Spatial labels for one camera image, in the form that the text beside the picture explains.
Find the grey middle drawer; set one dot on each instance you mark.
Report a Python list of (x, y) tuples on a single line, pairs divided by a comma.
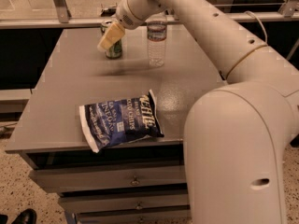
[(137, 201)]

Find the clear plastic water bottle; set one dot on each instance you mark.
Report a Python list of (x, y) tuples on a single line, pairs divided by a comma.
[(156, 37)]

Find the metal railing frame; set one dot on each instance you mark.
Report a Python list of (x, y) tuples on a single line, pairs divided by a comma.
[(67, 13)]

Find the blue kettle chips bag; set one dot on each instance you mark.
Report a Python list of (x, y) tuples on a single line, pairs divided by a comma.
[(111, 123)]

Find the grey bottom drawer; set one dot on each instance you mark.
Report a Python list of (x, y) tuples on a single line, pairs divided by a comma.
[(135, 216)]

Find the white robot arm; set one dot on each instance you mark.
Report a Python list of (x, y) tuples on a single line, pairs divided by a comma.
[(234, 136)]

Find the green soda can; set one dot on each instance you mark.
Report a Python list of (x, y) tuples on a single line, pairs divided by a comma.
[(116, 50)]

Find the grey top drawer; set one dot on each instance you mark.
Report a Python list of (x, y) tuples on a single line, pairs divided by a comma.
[(94, 178)]

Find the black shoe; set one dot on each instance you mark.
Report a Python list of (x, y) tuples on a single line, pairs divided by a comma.
[(27, 216)]

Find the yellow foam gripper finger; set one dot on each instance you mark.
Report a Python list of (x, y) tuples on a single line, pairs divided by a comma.
[(113, 32)]

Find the grey drawer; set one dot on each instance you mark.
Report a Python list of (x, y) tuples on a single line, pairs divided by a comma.
[(135, 216), (94, 178), (137, 201)]

